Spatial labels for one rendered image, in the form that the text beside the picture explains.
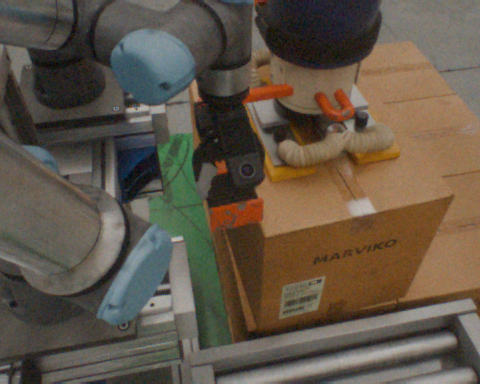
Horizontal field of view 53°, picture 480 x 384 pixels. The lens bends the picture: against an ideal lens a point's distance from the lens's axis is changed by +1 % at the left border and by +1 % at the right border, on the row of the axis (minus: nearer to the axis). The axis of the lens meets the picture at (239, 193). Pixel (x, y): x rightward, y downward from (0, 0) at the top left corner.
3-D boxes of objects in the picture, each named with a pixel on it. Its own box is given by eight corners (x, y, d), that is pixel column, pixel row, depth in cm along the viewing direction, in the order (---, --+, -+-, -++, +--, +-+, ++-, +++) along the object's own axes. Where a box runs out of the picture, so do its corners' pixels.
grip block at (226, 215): (263, 221, 78) (264, 200, 74) (211, 232, 76) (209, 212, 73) (249, 185, 83) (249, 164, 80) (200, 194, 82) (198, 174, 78)
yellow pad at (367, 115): (400, 157, 103) (406, 139, 99) (356, 166, 101) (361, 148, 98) (337, 71, 125) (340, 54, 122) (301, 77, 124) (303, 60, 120)
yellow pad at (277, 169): (316, 174, 100) (319, 156, 96) (270, 183, 98) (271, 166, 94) (267, 83, 122) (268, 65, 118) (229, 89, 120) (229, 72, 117)
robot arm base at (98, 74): (31, 112, 99) (14, 71, 92) (37, 71, 109) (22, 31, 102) (106, 104, 101) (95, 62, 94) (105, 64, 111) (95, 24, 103)
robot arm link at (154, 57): (91, 89, 54) (152, 44, 60) (171, 123, 50) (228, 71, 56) (73, 23, 48) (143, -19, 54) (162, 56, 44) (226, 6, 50)
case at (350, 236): (405, 297, 126) (456, 194, 96) (258, 335, 119) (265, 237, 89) (318, 148, 165) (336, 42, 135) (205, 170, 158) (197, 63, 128)
